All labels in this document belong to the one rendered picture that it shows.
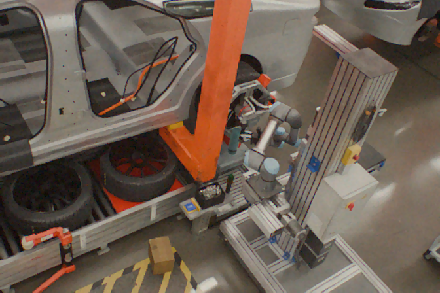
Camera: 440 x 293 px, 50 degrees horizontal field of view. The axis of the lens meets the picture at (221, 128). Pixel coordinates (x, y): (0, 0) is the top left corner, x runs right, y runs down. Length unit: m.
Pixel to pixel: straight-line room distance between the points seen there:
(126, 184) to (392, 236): 2.52
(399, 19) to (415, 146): 1.48
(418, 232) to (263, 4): 2.62
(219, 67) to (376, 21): 3.19
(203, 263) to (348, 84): 2.00
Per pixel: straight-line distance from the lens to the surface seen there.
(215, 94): 3.24
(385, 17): 5.93
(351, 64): 2.81
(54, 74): 3.26
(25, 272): 3.82
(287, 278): 3.88
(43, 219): 3.68
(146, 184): 3.86
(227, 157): 4.55
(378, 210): 4.95
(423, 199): 5.32
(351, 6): 6.06
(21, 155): 3.56
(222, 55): 3.06
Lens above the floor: 3.40
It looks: 41 degrees down
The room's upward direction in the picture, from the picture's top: 11 degrees clockwise
